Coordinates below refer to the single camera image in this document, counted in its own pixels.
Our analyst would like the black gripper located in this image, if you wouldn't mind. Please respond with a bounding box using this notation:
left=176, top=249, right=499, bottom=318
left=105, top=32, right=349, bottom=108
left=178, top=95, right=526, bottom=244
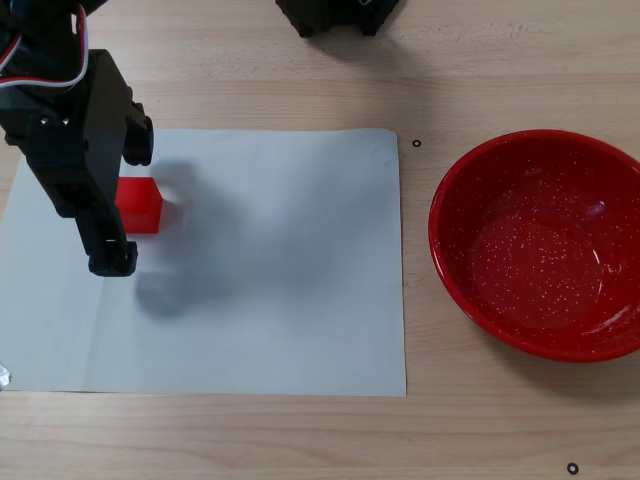
left=0, top=48, right=155, bottom=278

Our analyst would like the red plastic cube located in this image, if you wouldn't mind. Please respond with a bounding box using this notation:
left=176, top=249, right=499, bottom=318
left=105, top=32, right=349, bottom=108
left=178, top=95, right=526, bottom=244
left=113, top=176, right=165, bottom=236

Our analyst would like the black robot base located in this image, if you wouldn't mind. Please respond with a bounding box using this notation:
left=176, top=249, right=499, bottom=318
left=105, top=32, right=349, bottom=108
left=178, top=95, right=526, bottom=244
left=275, top=0, right=402, bottom=39

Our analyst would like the red speckled enamel bowl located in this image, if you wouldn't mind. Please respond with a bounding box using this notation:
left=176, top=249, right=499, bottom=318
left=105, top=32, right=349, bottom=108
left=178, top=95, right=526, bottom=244
left=428, top=128, right=640, bottom=364

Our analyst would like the white paper sheet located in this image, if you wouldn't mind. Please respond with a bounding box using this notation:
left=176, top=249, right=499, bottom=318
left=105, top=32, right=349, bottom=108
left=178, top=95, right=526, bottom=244
left=0, top=128, right=409, bottom=399

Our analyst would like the red white gripper wire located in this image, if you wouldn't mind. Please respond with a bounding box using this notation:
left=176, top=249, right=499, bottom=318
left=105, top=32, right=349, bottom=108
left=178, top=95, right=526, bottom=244
left=0, top=0, right=92, bottom=90

